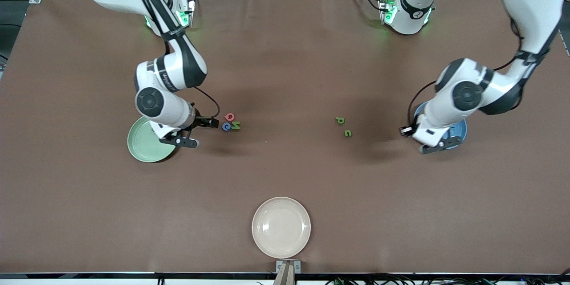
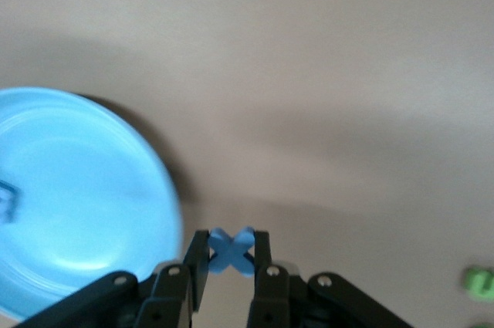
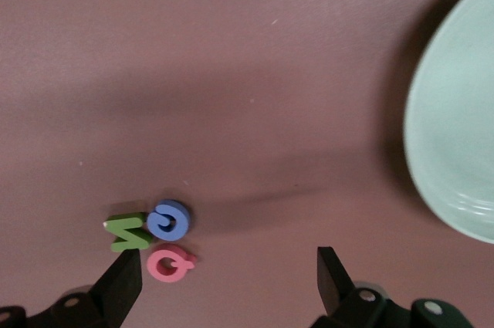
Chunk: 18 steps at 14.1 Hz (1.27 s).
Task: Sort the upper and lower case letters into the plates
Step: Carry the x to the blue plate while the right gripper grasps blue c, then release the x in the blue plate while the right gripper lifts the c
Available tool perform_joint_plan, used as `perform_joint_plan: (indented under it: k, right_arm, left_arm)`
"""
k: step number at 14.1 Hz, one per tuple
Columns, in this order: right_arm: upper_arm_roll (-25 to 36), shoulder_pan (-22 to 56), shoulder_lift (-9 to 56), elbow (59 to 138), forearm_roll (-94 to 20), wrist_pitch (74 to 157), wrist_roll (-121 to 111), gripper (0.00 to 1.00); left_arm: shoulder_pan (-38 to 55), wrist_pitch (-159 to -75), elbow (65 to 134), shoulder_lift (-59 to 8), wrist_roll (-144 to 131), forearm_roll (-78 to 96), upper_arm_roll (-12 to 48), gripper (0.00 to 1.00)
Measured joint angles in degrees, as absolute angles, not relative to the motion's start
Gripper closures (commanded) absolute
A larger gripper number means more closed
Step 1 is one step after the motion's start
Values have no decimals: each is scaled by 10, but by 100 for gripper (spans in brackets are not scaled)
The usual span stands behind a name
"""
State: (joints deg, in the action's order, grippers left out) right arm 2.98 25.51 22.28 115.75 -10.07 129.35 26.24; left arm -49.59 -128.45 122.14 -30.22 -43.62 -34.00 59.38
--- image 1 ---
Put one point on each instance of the beige post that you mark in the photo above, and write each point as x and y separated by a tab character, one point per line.
285	277

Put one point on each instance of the blue foam letter C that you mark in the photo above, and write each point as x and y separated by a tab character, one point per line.
223	127

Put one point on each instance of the green foam letter p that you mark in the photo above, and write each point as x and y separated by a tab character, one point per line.
339	120

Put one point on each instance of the beige plate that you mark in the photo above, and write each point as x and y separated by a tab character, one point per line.
281	227

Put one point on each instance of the blue plate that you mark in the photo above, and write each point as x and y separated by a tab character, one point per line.
458	136

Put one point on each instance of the brown table cover sheet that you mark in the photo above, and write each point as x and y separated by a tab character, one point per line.
285	75

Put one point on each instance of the grey metal mount bracket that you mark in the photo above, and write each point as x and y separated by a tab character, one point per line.
278	267

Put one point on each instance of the red foam letter G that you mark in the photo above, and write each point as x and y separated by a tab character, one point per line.
225	116

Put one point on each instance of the green plate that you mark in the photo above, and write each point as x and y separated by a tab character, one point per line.
142	147

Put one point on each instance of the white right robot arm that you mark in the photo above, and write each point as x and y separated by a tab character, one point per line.
156	102

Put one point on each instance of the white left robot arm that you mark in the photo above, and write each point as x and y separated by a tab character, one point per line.
467	95

